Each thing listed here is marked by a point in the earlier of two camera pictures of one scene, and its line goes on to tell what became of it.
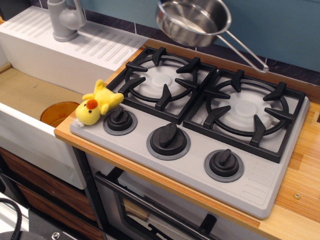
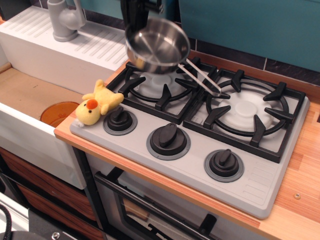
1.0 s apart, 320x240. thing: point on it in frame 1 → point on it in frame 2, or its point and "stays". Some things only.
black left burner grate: (167, 83) stays
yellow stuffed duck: (88, 111) stays
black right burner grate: (256, 118) stays
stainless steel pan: (197, 23) → (161, 46)
